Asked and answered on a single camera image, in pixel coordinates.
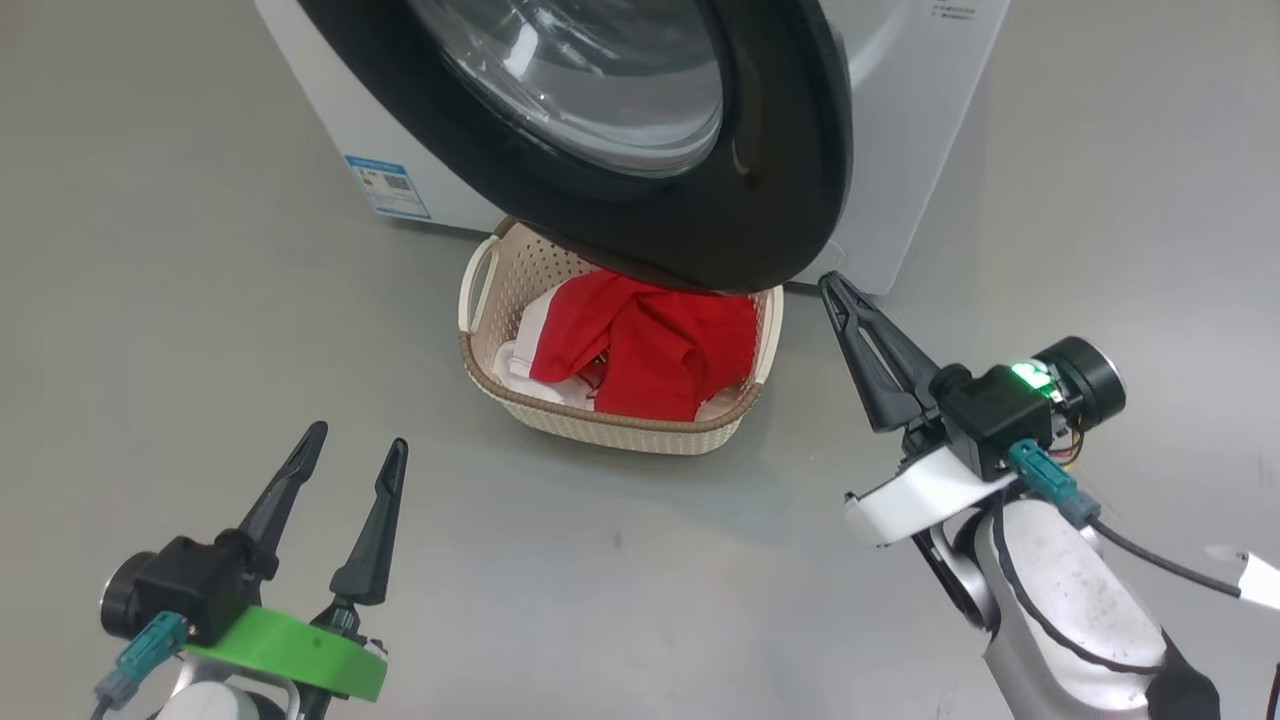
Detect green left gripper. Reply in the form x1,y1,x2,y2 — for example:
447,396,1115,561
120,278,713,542
183,420,410,704

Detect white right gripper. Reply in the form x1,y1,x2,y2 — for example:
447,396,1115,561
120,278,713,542
818,270,1018,548

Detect red and white jersey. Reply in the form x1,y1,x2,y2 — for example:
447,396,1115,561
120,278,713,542
492,269,759,423

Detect black round glass washer door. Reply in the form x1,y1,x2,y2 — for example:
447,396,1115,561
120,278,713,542
297,0,855,295

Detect black round right gripper motor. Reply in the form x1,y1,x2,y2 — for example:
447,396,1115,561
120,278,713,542
1033,336,1127,433

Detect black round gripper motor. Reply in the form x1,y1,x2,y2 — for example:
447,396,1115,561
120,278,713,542
1033,336,1127,433
99,549,153,642

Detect black round left gripper motor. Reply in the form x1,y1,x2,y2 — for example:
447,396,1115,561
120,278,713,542
99,549,153,642

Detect white front-load washing machine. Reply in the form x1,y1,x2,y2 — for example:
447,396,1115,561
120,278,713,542
255,0,1013,297

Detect cream perforated laundry basket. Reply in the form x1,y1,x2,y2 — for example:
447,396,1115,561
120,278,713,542
458,217,786,457

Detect blue energy label sticker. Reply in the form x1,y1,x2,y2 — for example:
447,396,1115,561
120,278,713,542
344,154,433,222

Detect teal right camera connector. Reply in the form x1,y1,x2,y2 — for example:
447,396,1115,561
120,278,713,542
1007,438,1103,529

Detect teal camera connector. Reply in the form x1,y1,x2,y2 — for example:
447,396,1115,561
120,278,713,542
1007,438,1103,529
94,611,191,707

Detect teal left camera connector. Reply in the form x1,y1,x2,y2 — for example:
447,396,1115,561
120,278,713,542
94,611,191,707

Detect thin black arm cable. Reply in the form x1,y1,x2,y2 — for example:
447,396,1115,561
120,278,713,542
988,500,1169,676

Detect black right camera cable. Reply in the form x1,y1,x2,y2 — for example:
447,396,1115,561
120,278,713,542
1085,515,1244,601

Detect white plastic cable guide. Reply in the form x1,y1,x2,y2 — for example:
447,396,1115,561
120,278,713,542
1204,544,1280,614

